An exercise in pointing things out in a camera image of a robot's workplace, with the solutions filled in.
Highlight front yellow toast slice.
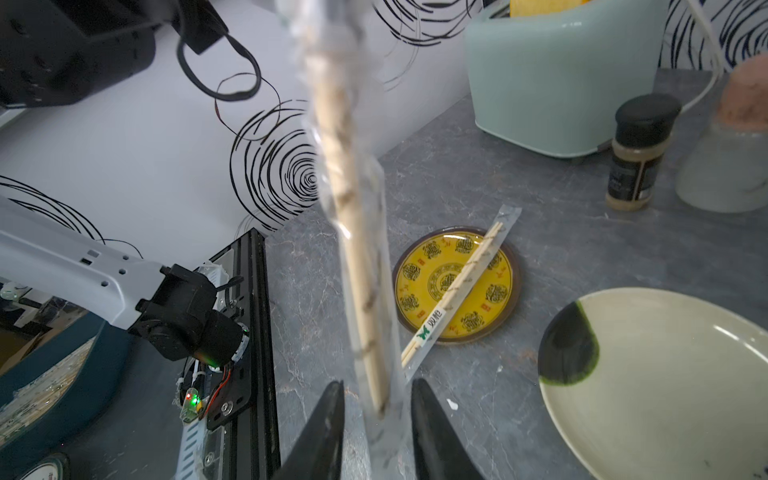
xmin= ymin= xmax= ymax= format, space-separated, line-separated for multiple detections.
xmin=509 ymin=0 xmax=590 ymax=18

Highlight teal tray of chopsticks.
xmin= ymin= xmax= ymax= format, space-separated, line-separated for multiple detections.
xmin=1 ymin=314 xmax=133 ymax=479

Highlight pink lid glass jar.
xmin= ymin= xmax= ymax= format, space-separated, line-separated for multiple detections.
xmin=675 ymin=53 xmax=767 ymax=214

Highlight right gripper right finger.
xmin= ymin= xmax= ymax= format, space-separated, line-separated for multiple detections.
xmin=411 ymin=378 xmax=483 ymax=480

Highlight white slotted cable duct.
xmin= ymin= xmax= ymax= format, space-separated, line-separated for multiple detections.
xmin=174 ymin=420 xmax=206 ymax=480

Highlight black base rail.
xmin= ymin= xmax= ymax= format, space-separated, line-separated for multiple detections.
xmin=190 ymin=229 xmax=281 ymax=479

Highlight cream plate with black patch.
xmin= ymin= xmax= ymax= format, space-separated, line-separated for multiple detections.
xmin=538 ymin=288 xmax=767 ymax=479

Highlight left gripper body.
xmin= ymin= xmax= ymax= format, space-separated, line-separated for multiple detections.
xmin=1 ymin=1 xmax=228 ymax=108

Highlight black lid spice jar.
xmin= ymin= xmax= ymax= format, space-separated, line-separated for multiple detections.
xmin=606 ymin=93 xmax=682 ymax=212

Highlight white orange sunburst plate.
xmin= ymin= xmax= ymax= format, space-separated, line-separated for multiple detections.
xmin=18 ymin=453 xmax=71 ymax=480

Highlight white toaster cable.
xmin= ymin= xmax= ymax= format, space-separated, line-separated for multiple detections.
xmin=677 ymin=0 xmax=728 ymax=115

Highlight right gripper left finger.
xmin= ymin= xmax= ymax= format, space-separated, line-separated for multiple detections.
xmin=273 ymin=381 xmax=345 ymax=480

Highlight yellow patterned plate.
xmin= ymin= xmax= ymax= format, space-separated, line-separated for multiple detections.
xmin=393 ymin=226 xmax=522 ymax=345

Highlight chopsticks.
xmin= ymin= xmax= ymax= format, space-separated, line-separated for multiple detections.
xmin=401 ymin=205 xmax=522 ymax=381
xmin=277 ymin=1 xmax=408 ymax=479

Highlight mint green toaster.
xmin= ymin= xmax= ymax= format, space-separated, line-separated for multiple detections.
xmin=464 ymin=0 xmax=668 ymax=158

